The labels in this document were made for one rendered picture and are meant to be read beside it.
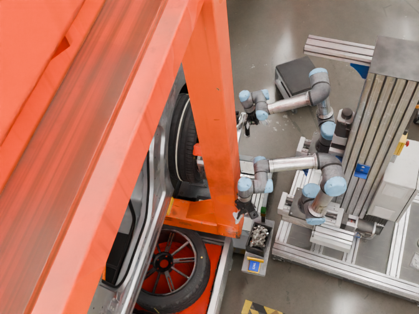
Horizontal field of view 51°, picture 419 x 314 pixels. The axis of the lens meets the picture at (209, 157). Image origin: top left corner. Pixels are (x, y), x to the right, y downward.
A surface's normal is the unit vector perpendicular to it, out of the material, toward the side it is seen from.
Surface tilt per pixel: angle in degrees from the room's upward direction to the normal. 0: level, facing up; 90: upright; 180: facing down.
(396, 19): 0
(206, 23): 90
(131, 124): 0
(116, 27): 0
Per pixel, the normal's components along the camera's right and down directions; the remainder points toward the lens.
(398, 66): -0.10, -0.53
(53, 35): 0.97, 0.15
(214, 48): -0.24, 0.83
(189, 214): -0.65, -0.52
